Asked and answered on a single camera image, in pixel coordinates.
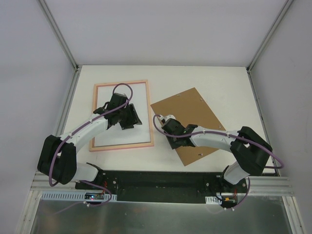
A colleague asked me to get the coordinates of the landscape photo print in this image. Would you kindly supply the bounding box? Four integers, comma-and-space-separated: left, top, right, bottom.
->
89, 81, 154, 152

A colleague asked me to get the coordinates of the brown cardboard backing board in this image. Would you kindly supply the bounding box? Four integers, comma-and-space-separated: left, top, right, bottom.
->
151, 88, 225, 166

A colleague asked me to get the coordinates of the pink picture frame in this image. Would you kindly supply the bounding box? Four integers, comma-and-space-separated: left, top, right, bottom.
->
88, 78, 155, 153

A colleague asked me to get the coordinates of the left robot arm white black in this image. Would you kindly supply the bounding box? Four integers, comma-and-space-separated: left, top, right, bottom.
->
37, 93, 142, 190

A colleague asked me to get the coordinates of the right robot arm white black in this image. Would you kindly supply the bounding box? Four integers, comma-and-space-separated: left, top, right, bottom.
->
160, 115, 272, 192

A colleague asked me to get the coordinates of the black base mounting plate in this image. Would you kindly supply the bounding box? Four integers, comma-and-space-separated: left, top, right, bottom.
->
75, 171, 247, 204

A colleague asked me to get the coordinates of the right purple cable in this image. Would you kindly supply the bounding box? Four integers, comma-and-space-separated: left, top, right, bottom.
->
153, 114, 285, 214

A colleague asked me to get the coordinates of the right white slotted cable duct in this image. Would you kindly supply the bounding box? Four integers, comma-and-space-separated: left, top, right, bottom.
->
205, 196, 222, 205

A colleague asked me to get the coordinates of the white slotted cable duct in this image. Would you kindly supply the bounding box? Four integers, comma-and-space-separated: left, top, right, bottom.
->
41, 191, 117, 202
205, 196, 222, 205

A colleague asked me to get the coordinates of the left white slotted cable duct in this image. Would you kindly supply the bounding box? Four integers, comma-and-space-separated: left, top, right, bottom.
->
41, 191, 117, 202

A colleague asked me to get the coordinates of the left aluminium corner post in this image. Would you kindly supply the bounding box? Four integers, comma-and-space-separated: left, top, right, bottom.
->
37, 0, 79, 71

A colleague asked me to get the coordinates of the aluminium corner post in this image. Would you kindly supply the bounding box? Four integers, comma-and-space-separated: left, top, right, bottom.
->
246, 0, 295, 74
37, 0, 79, 71

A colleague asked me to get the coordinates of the right aluminium corner post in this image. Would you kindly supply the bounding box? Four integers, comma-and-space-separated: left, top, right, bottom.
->
246, 0, 295, 74

